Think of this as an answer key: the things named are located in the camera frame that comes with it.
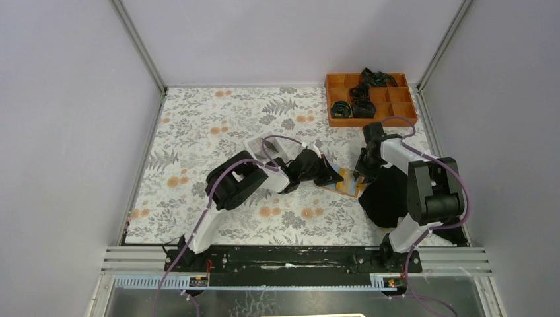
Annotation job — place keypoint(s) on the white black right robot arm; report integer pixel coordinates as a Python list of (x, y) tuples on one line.
[(396, 152)]

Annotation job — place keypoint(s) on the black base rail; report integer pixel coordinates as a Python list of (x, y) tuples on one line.
[(291, 266)]

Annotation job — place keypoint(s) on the yellow leather card holder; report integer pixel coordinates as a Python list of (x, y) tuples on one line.
[(347, 187)]

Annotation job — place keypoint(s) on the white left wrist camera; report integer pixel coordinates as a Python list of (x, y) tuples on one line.
[(316, 147)]

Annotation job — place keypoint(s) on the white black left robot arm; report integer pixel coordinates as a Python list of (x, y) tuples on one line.
[(234, 181)]

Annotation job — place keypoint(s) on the dark brown rolled tie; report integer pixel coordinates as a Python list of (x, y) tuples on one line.
[(363, 108)]

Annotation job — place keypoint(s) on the blue yellow rolled tie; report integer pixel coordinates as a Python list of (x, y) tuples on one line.
[(341, 109)]

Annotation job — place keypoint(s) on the orange wooden divided tray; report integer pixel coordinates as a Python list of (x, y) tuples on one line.
[(391, 102)]

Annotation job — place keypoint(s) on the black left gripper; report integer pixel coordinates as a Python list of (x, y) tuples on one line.
[(327, 175)]

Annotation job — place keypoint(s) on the black cloth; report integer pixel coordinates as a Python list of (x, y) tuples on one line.
[(413, 204)]

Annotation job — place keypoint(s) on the white card box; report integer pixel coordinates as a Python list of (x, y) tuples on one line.
[(266, 150)]

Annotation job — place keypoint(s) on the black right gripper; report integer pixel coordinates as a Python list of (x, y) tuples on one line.
[(360, 170)]

